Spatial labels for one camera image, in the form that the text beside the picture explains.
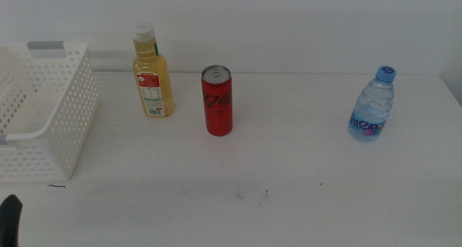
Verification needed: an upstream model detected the white perforated plastic basket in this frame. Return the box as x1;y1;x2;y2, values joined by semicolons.
0;40;99;183

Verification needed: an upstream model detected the clear water bottle blue cap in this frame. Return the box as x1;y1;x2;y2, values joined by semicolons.
347;65;397;142

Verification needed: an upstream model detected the yellow tea bottle white cap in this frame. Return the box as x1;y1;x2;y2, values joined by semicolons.
131;22;175;118

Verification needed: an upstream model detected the red cola can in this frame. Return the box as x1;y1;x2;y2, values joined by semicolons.
201;64;234;137

